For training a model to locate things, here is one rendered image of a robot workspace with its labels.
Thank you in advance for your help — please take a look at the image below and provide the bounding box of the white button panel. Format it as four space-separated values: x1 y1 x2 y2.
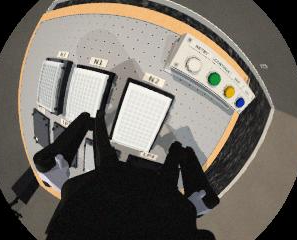
164 33 255 114

